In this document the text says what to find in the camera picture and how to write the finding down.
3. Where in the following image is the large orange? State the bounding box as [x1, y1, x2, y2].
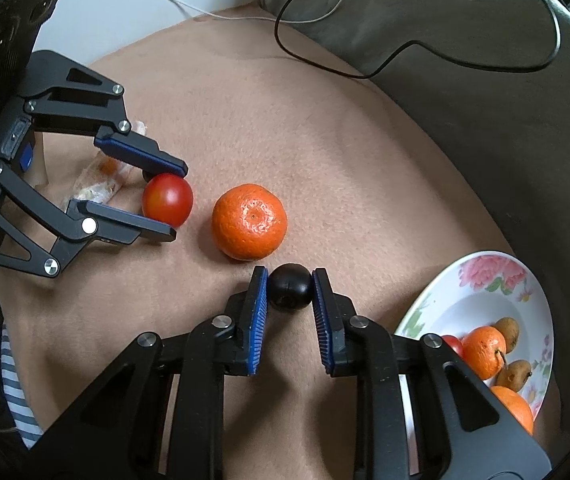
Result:
[490, 386, 534, 436]

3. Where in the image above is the clear plastic bag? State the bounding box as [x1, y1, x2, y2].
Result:
[71, 119, 148, 206]

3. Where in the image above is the mandarin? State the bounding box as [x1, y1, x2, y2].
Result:
[211, 183, 288, 261]
[462, 325, 506, 380]

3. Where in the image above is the striped cloth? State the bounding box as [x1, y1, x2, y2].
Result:
[0, 325, 43, 448]

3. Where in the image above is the black cable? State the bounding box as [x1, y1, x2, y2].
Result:
[274, 0, 563, 79]

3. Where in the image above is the large red tomato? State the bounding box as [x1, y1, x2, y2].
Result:
[442, 335, 464, 358]

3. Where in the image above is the dark plum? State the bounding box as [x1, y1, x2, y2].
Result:
[143, 170, 156, 182]
[268, 263, 312, 311]

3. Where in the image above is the small red tomato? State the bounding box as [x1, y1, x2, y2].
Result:
[142, 174, 194, 229]

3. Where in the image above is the grey sofa backrest cushion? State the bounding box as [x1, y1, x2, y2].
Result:
[259, 0, 570, 463]

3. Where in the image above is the white floral plate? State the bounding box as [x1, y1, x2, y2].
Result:
[396, 250, 554, 416]

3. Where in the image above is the brown longan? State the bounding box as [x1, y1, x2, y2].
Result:
[493, 316, 520, 353]
[494, 360, 532, 392]

